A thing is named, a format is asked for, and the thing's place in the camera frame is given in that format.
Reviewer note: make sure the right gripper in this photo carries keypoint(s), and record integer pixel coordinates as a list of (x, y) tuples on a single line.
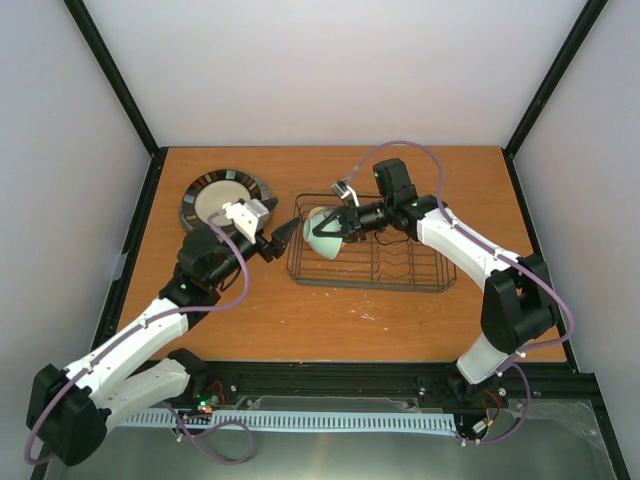
[(351, 227)]

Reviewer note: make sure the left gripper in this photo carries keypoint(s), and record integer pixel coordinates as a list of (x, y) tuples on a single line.
[(280, 237)]

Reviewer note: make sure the light green ceramic bowl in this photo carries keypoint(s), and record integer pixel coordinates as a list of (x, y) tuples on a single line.
[(327, 247)]

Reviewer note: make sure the black wire dish rack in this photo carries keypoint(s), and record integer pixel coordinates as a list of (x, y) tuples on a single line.
[(387, 260)]

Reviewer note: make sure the yellow ceramic mug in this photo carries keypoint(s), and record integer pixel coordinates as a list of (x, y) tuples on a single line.
[(319, 212)]

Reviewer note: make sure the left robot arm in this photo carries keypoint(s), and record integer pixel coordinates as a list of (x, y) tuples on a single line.
[(130, 340)]

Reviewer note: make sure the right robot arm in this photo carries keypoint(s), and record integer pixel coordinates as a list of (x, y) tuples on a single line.
[(516, 309)]

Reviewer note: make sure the grey speckled plate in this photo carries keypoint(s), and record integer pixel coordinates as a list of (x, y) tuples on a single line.
[(262, 192)]

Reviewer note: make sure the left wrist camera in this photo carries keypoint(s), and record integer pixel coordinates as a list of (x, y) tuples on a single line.
[(248, 217)]

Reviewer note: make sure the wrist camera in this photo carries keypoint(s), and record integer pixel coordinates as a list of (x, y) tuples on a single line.
[(248, 217), (346, 193)]

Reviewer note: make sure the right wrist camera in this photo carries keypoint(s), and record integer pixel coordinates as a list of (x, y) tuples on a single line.
[(346, 193)]

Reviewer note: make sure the black aluminium frame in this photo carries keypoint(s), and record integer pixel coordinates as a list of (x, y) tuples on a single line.
[(317, 379)]

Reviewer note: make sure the light blue cable duct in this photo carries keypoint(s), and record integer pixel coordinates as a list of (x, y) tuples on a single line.
[(323, 422)]

